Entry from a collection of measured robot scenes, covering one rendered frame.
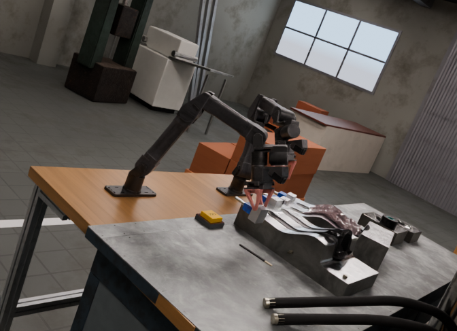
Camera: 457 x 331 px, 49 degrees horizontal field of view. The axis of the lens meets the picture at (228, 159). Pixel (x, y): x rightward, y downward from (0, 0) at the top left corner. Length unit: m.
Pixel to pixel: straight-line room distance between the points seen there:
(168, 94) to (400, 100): 4.18
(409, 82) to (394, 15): 1.25
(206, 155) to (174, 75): 2.82
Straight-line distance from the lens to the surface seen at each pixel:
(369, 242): 2.15
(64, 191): 1.76
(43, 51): 7.87
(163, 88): 7.19
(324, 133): 7.31
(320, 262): 1.78
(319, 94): 10.12
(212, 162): 4.56
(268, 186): 1.76
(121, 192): 1.86
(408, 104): 9.32
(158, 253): 1.54
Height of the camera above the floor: 1.49
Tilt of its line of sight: 14 degrees down
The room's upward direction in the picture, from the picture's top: 21 degrees clockwise
